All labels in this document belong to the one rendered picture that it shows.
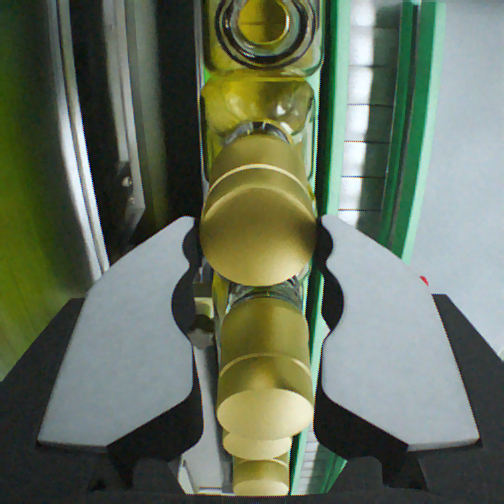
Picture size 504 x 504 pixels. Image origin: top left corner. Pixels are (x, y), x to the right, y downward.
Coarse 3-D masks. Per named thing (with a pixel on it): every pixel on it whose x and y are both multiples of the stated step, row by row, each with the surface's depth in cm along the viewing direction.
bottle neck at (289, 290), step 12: (228, 288) 19; (240, 288) 17; (252, 288) 17; (264, 288) 17; (276, 288) 17; (288, 288) 17; (228, 300) 18; (240, 300) 17; (288, 300) 17; (300, 300) 18
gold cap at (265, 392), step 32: (224, 320) 16; (256, 320) 15; (288, 320) 15; (224, 352) 15; (256, 352) 14; (288, 352) 14; (224, 384) 13; (256, 384) 12; (288, 384) 13; (224, 416) 13; (256, 416) 13; (288, 416) 13
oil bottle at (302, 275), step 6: (312, 192) 22; (312, 198) 22; (312, 204) 21; (306, 264) 22; (300, 270) 22; (306, 270) 22; (222, 276) 22; (300, 276) 22; (306, 276) 23; (228, 282) 22; (300, 282) 22
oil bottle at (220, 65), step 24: (216, 0) 14; (264, 0) 16; (312, 0) 14; (240, 24) 17; (264, 24) 17; (216, 48) 16; (312, 48) 16; (216, 72) 17; (240, 72) 16; (264, 72) 16; (288, 72) 16; (312, 72) 17
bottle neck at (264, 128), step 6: (240, 126) 17; (246, 126) 17; (252, 126) 16; (258, 126) 16; (264, 126) 17; (270, 126) 17; (276, 126) 17; (234, 132) 17; (240, 132) 16; (246, 132) 16; (252, 132) 16; (258, 132) 16; (264, 132) 16; (270, 132) 16; (276, 132) 16; (282, 132) 17; (228, 138) 17; (234, 138) 16; (282, 138) 16
